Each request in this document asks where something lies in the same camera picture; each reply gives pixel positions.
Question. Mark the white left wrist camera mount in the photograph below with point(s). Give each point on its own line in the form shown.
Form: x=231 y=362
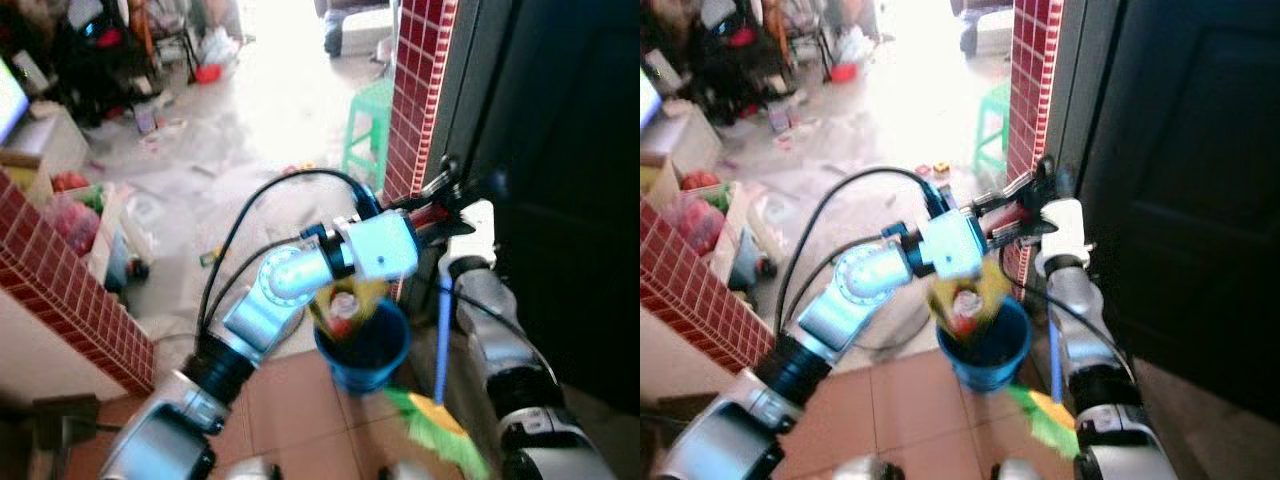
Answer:
x=955 y=245
x=385 y=245

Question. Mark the red bowl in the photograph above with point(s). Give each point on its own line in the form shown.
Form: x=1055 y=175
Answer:
x=844 y=72
x=207 y=74

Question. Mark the red tiled pillar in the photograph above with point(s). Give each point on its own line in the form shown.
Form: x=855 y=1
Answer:
x=415 y=100
x=1030 y=80

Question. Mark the bright screen monitor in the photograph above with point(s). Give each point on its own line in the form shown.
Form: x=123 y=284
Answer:
x=648 y=100
x=10 y=100

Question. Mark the yellow square toy block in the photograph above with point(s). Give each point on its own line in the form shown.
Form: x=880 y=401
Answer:
x=300 y=167
x=941 y=168

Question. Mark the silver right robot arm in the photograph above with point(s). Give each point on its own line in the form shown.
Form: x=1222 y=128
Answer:
x=1085 y=310
x=500 y=340

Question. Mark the yellow plastic packet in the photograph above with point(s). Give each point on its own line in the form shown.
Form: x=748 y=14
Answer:
x=372 y=292
x=945 y=295

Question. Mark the black stroller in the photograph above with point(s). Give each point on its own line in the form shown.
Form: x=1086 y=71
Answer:
x=730 y=50
x=100 y=50

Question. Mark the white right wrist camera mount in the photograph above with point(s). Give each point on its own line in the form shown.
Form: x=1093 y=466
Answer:
x=1065 y=230
x=475 y=235

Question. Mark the grey right robot leg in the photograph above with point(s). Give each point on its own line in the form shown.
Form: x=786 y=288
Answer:
x=405 y=471
x=1017 y=470

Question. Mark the grey robot leg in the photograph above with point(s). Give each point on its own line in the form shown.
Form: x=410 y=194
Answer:
x=252 y=468
x=1017 y=470
x=868 y=468
x=405 y=471

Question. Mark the beige cabinet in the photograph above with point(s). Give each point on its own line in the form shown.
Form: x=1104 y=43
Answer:
x=50 y=140
x=690 y=140

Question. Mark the blue plastic bucket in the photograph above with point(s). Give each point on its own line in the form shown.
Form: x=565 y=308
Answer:
x=375 y=365
x=990 y=365

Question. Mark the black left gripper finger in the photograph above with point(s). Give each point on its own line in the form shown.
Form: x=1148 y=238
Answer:
x=448 y=229
x=1022 y=232
x=1003 y=195
x=438 y=190

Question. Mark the green plastic stool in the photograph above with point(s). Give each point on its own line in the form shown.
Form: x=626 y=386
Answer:
x=995 y=100
x=372 y=98

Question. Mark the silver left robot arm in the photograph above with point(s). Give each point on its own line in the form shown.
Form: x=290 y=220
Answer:
x=280 y=285
x=860 y=285

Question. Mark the grey left robot leg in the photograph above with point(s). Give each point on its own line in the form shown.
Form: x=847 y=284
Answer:
x=252 y=468
x=868 y=468

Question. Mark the red tiled low wall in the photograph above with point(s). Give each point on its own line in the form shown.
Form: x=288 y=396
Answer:
x=700 y=290
x=70 y=280

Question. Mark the black door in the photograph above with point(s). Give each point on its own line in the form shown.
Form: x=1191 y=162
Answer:
x=1180 y=200
x=570 y=200

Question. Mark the red mesh bag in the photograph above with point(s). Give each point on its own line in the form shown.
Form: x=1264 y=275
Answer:
x=700 y=225
x=75 y=220

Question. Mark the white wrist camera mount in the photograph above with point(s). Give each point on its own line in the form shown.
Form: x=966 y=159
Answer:
x=955 y=245
x=1065 y=230
x=385 y=245
x=475 y=235

